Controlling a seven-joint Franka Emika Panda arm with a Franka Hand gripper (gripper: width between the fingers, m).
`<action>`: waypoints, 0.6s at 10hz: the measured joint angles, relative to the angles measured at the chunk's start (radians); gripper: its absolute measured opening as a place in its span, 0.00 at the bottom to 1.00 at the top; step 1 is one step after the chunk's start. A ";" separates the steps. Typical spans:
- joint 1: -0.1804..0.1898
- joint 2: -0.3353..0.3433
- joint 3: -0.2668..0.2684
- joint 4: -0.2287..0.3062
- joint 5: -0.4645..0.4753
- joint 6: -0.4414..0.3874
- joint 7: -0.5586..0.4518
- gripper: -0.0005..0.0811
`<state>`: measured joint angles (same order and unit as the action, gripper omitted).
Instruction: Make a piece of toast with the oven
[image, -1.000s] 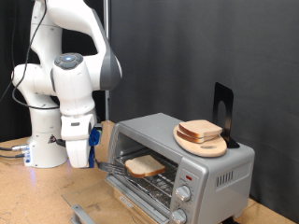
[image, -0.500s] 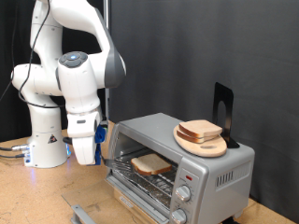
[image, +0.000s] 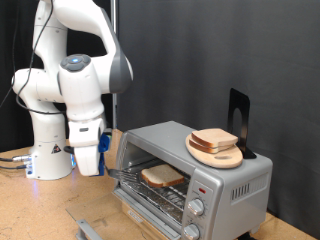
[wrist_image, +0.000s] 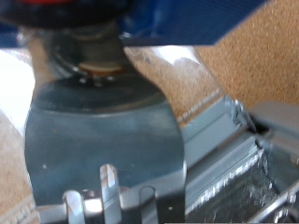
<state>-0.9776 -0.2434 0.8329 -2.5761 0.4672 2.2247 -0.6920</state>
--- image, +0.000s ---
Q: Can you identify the black base cable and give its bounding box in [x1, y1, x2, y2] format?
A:
[0, 163, 28, 171]

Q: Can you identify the silver toaster oven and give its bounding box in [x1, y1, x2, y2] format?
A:
[113, 120, 274, 240]

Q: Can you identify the cable with silver connector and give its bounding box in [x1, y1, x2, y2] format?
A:
[0, 153, 33, 164]

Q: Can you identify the oval wooden cutting board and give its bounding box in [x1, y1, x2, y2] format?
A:
[184, 137, 244, 170]

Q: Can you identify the vertical metal pole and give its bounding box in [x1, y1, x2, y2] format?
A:
[110, 0, 118, 130]

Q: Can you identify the silver oven knob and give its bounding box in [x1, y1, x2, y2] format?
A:
[187, 198, 206, 217]
[182, 223, 201, 240]

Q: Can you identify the black metal bookend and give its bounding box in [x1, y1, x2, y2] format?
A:
[227, 87, 258, 160]

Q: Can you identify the grey backdrop cloth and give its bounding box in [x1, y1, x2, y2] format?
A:
[116, 0, 320, 239]

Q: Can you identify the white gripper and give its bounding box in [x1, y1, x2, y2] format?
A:
[73, 143, 103, 177]

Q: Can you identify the wooden crate under oven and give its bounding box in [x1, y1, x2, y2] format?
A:
[121, 201, 171, 240]

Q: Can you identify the wire oven rack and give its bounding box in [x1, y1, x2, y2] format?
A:
[121, 157, 192, 224]

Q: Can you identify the aluminium foil sheet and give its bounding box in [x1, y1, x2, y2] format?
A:
[121, 179, 185, 223]

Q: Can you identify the white bread slice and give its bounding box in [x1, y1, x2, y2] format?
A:
[140, 163, 185, 188]
[188, 138, 235, 155]
[190, 128, 240, 149]

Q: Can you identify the black curtain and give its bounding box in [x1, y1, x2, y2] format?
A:
[0, 0, 116, 153]

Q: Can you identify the glass oven door with handle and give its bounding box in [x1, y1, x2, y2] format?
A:
[65, 190, 183, 240]

